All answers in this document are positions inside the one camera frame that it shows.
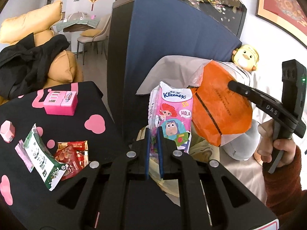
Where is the Kleenex Toy Story tissue pack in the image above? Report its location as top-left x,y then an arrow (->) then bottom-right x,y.
148,81 -> 193,158

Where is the orange plastic bag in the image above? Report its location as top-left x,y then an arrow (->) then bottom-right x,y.
191,60 -> 252,147

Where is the red sleeve right forearm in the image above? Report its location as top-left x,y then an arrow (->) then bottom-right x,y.
263,147 -> 306,225

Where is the yellowish trash bag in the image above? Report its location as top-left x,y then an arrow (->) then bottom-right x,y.
149,137 -> 210,200

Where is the right hand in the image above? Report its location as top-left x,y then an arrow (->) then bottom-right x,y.
257,119 -> 297,168

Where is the red snack wrapper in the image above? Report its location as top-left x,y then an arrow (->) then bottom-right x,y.
55,141 -> 89,181

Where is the yellow duck plush toy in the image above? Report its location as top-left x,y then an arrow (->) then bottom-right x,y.
232,45 -> 259,72

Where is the beige grey cloth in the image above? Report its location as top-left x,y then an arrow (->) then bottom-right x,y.
136,55 -> 257,95

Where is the green white milk carton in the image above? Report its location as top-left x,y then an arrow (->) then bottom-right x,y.
23,124 -> 68,191

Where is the black tablecloth with pink shapes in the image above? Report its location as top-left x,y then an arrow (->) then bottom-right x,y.
1,81 -> 128,229

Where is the yellow-orange sofa armchair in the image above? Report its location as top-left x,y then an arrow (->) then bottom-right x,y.
0,30 -> 85,106

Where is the framed red picture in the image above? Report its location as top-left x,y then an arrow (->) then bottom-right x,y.
256,0 -> 306,47

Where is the blue cloth covered cabinet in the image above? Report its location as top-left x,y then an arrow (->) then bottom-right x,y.
107,0 -> 241,143

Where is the small pink wrapper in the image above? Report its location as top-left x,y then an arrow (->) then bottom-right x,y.
15,140 -> 34,173

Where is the beige dining chair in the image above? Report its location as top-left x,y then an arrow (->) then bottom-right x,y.
77,14 -> 111,65

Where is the dining table with cover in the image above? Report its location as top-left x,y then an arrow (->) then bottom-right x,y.
53,12 -> 100,32

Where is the pink hexagonal small box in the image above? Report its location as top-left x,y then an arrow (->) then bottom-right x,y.
0,120 -> 15,143

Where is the black jacket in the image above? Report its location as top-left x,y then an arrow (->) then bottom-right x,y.
1,33 -> 69,100

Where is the yellow long pillow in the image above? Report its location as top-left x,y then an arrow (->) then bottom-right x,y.
1,0 -> 62,46

